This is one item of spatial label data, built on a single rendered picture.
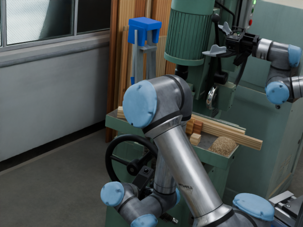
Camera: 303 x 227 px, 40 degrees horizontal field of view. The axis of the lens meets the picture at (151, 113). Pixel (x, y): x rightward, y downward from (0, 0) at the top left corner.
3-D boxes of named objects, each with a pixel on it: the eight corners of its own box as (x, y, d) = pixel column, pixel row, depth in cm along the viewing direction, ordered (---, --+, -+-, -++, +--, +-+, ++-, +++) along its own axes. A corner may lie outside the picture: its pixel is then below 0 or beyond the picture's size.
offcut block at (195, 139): (199, 141, 176) (201, 134, 175) (196, 145, 173) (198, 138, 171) (192, 139, 178) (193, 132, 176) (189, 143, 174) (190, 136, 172)
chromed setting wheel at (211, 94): (202, 111, 192) (207, 87, 187) (212, 104, 202) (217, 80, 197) (208, 114, 190) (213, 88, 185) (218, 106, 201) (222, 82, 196)
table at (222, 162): (92, 133, 184) (93, 120, 182) (127, 112, 209) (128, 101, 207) (218, 181, 161) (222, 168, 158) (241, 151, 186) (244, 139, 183)
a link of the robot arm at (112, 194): (110, 213, 126) (93, 194, 129) (125, 212, 136) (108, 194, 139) (127, 194, 125) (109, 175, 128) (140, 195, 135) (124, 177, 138)
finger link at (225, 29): (222, 13, 162) (235, 27, 157) (222, 24, 167) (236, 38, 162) (215, 17, 162) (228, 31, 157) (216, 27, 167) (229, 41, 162)
